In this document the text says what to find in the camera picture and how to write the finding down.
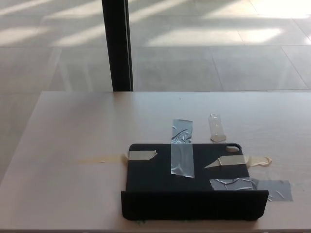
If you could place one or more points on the clear tape piece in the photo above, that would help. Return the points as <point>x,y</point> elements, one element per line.
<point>216,128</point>

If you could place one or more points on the long grey duct tape strip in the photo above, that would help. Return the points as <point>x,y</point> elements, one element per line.
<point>182,150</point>

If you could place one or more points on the wide grey duct tape strip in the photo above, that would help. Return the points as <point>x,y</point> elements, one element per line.
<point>277,189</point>

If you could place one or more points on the black folding tablet cover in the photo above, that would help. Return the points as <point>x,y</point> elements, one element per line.
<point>155,194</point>

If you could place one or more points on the right beige masking tape strip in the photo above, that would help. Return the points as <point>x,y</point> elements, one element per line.
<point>233,160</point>

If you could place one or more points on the black window frame post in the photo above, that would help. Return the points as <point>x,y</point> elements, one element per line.
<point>117,43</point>

